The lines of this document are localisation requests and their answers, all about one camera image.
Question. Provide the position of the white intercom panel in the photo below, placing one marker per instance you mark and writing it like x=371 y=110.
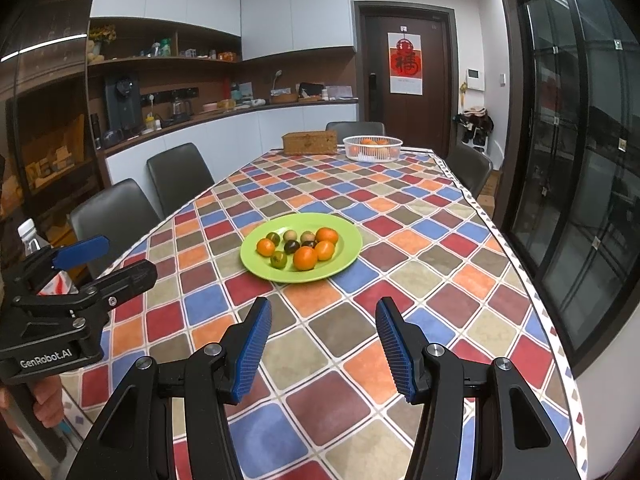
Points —
x=474 y=79

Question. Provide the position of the heap of small oranges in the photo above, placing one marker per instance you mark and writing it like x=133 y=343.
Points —
x=372 y=142

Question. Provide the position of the glass kettle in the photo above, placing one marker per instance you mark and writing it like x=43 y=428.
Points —
x=180 y=107

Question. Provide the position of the glass sliding door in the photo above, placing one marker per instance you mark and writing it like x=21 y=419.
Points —
x=575 y=160

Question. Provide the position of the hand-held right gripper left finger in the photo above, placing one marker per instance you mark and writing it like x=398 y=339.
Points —
x=252 y=345

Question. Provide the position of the plastic water bottle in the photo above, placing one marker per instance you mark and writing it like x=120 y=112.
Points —
x=31 y=240

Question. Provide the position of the white base cabinet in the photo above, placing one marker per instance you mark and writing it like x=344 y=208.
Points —
x=240 y=130

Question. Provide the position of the black coffee machine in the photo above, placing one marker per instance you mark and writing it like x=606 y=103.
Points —
x=121 y=102

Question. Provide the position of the dark wooden door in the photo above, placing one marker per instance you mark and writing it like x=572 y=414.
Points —
x=370 y=110

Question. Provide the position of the white wall cabinets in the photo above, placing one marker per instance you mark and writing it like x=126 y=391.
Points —
x=225 y=10

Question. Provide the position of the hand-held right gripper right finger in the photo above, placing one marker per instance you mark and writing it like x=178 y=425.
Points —
x=395 y=350

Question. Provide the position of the red wall poster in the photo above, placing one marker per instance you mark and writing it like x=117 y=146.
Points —
x=406 y=62

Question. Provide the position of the yellow flowers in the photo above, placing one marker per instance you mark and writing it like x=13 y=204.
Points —
x=102 y=35

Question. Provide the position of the white plastic basket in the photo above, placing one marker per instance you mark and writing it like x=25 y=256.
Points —
x=372 y=152

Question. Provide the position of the orange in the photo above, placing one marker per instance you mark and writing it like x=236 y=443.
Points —
x=324 y=251
x=266 y=246
x=327 y=235
x=305 y=258

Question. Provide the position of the wicker box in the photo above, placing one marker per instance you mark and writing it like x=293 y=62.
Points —
x=309 y=142

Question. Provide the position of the green plate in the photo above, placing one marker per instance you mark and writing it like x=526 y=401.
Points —
x=345 y=255

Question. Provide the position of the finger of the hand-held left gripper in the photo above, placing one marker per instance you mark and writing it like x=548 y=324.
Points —
x=80 y=252
x=125 y=280

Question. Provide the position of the dark dining chair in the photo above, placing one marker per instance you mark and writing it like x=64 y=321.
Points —
x=355 y=127
x=180 y=170
x=112 y=215
x=470 y=167

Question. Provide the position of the green tomato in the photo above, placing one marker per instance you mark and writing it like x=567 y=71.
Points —
x=272 y=236
x=278 y=260

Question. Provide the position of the brown longan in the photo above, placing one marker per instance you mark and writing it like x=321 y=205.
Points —
x=289 y=235
x=306 y=236

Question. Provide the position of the person's left hand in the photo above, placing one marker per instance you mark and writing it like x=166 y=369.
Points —
x=47 y=400

